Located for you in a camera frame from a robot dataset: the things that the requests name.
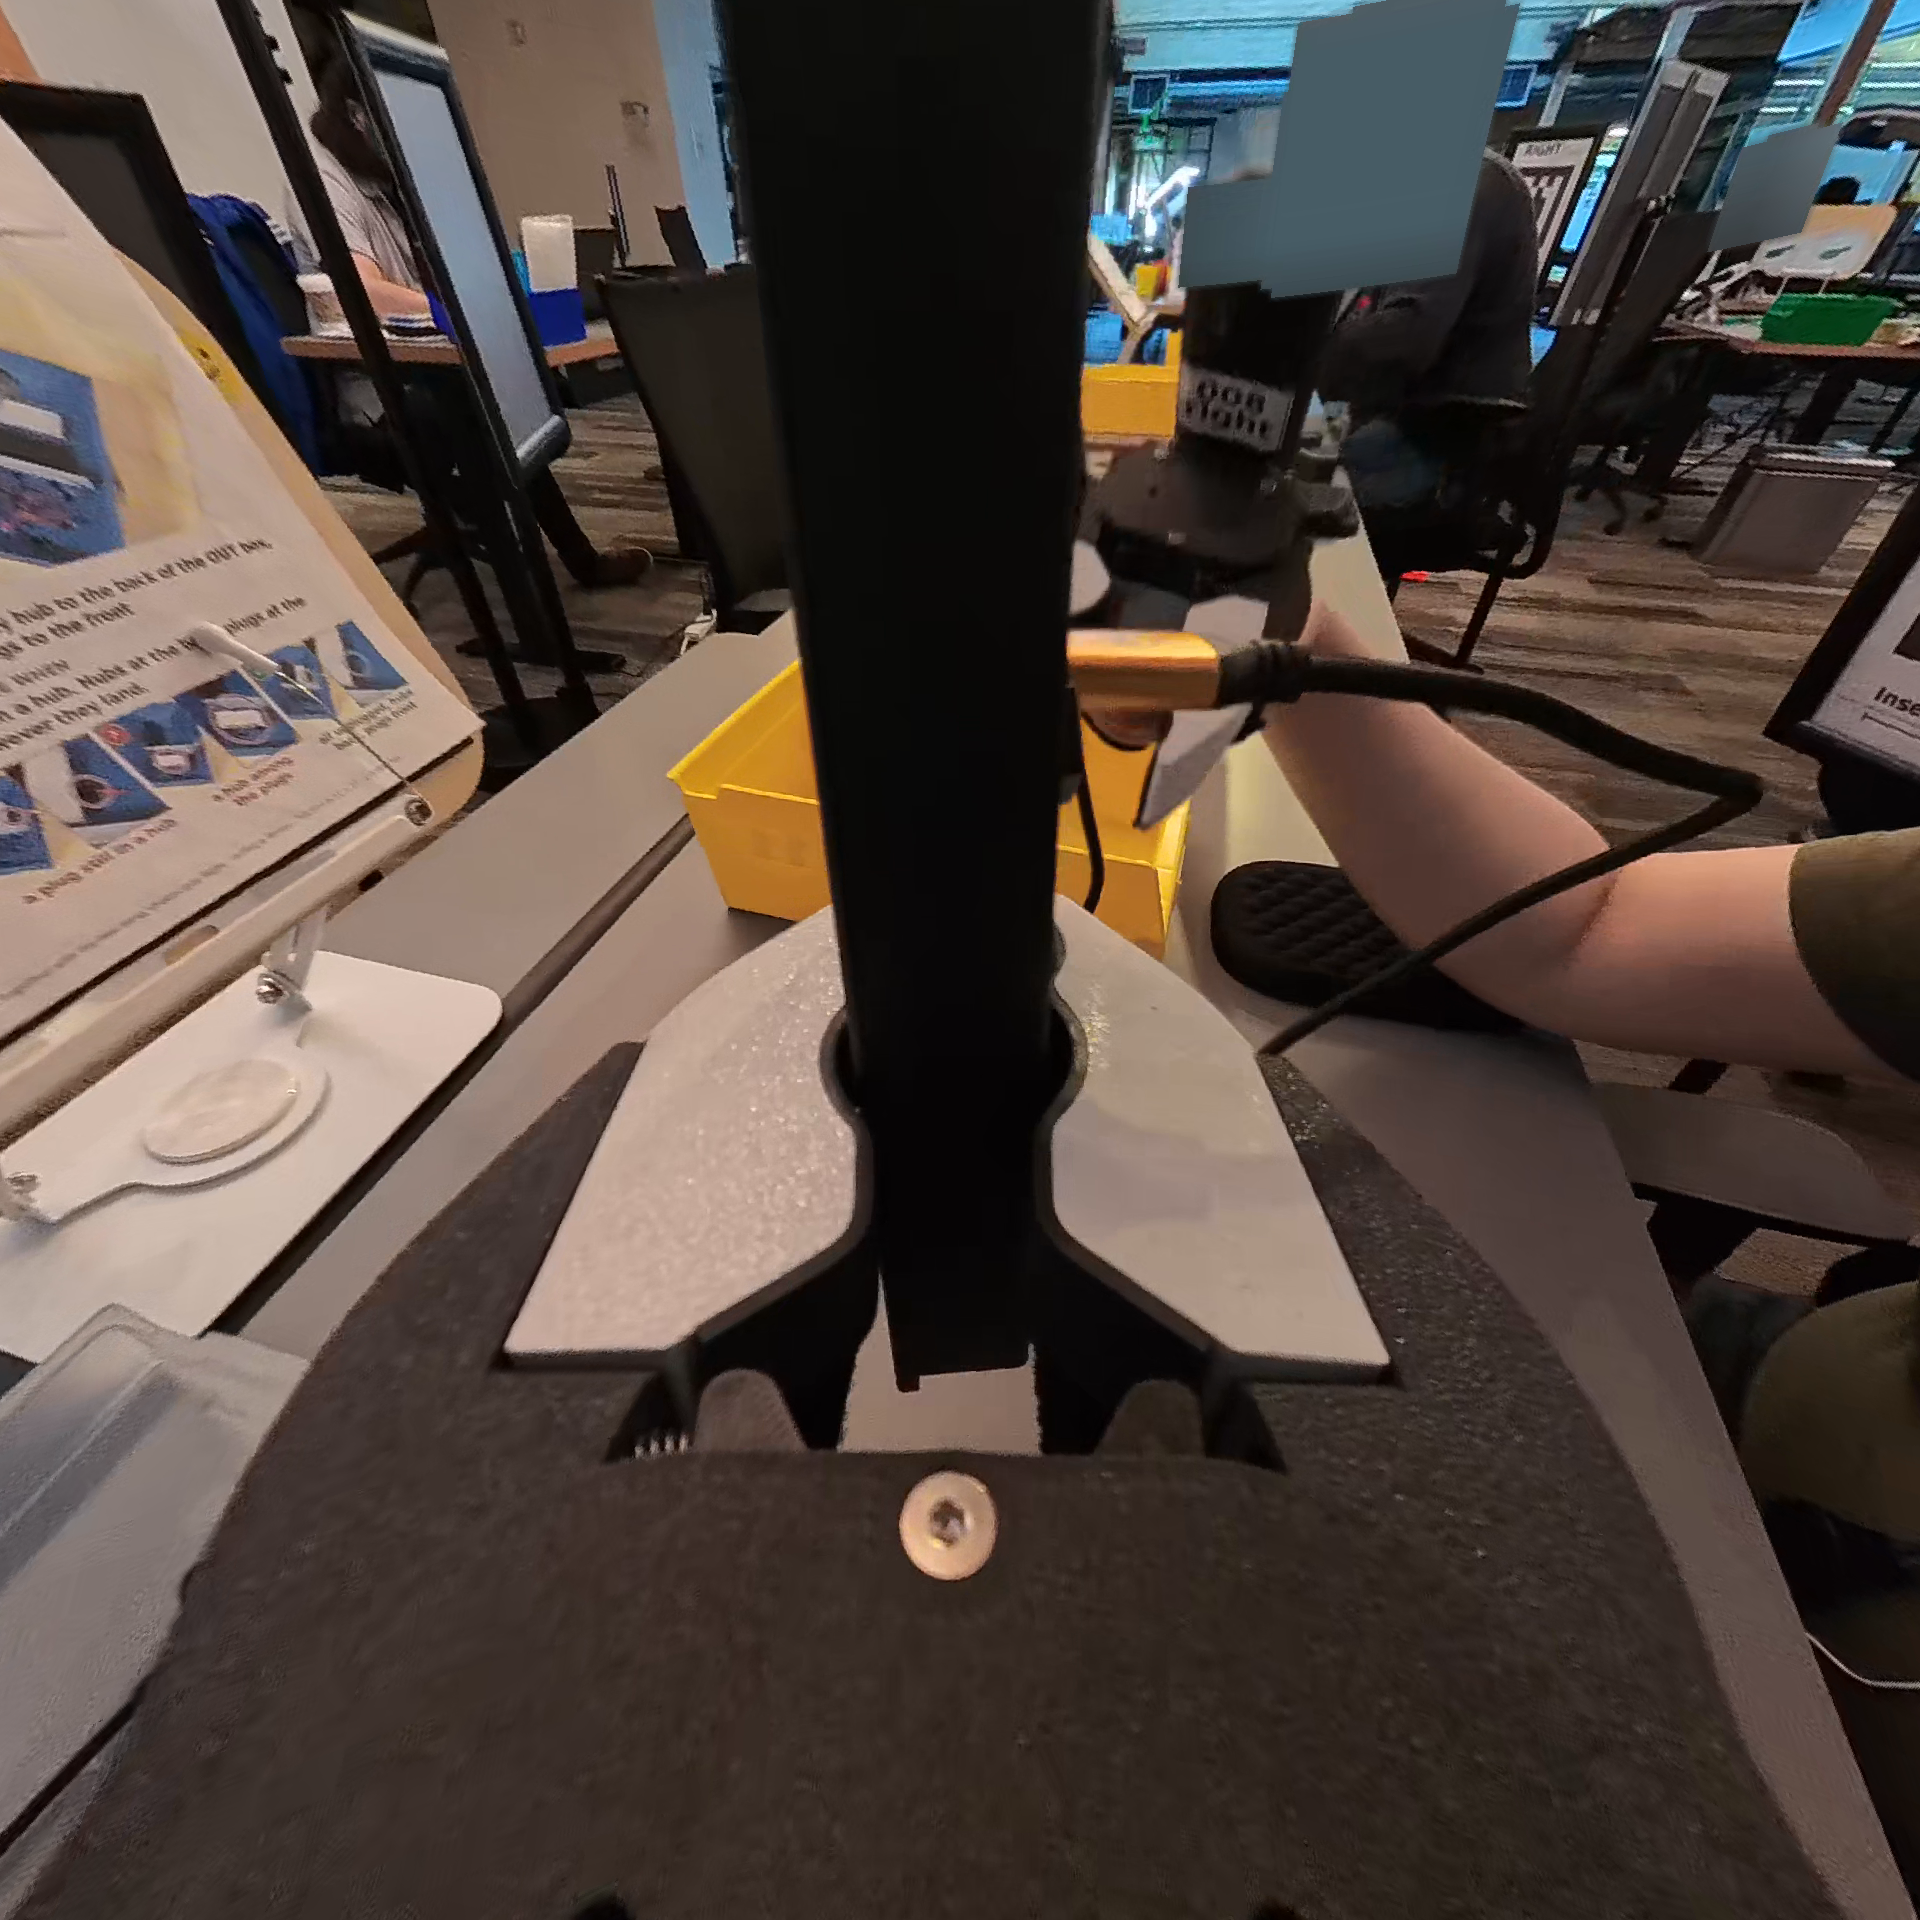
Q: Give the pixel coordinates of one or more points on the white metal document stand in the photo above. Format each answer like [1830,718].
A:
[375,1035]

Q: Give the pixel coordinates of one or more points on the black multi-port usb hub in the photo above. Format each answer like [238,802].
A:
[915,600]

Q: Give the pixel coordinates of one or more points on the green plastic bin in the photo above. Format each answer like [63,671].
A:
[1830,318]

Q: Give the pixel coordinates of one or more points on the black partition panel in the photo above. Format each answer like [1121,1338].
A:
[105,181]

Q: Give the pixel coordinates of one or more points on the yellow smiley sticker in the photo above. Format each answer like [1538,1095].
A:
[214,363]

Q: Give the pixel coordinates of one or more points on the black framed tag sign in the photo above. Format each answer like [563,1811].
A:
[1862,675]

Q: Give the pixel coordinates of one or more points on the black wrist rest pad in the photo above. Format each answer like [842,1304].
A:
[1306,931]

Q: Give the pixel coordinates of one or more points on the clear plastic bin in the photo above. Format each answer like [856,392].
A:
[119,1470]

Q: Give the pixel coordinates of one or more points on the printed instruction sheet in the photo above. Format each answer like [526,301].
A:
[150,451]

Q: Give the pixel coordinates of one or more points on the person's leg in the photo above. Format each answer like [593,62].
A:
[1845,1410]

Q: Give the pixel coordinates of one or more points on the black pole stand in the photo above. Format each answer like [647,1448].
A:
[281,105]

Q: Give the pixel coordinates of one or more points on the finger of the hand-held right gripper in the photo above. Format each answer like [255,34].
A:
[1201,750]
[1089,585]

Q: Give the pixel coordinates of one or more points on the upright display board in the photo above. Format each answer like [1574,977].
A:
[464,254]

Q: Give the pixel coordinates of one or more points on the grey metal box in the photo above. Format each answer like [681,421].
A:
[1792,511]

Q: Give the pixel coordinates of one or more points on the yellow plastic bin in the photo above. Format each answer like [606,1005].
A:
[750,839]
[1133,402]

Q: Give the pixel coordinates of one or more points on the black office chair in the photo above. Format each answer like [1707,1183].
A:
[705,421]
[1560,421]

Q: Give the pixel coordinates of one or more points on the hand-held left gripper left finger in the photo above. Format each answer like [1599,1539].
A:
[705,1184]

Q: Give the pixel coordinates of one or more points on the blue jacket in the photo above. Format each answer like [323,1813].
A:
[247,283]

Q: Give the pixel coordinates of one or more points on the person's right forearm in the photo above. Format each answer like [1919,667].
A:
[1424,826]

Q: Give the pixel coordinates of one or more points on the blue plastic bin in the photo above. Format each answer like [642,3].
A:
[551,315]

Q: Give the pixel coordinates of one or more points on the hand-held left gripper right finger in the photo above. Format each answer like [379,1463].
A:
[1201,1184]

